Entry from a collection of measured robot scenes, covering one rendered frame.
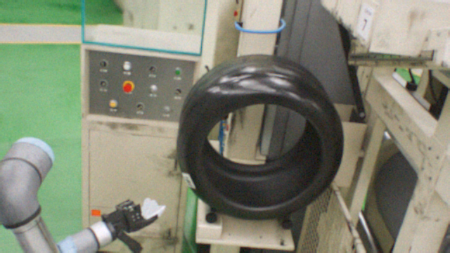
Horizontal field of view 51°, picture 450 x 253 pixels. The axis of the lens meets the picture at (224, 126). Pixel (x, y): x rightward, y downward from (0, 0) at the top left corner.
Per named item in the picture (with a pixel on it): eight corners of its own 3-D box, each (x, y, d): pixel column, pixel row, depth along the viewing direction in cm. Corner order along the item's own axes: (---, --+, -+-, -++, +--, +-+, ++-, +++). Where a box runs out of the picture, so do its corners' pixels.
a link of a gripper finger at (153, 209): (166, 195, 154) (142, 207, 148) (170, 211, 155) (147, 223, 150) (161, 193, 156) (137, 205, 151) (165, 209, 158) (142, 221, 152)
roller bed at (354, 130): (307, 161, 219) (320, 102, 206) (338, 164, 220) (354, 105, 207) (316, 184, 201) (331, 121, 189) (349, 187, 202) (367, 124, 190)
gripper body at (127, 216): (142, 202, 147) (107, 219, 140) (149, 227, 150) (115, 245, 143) (130, 197, 153) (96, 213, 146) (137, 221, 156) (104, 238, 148)
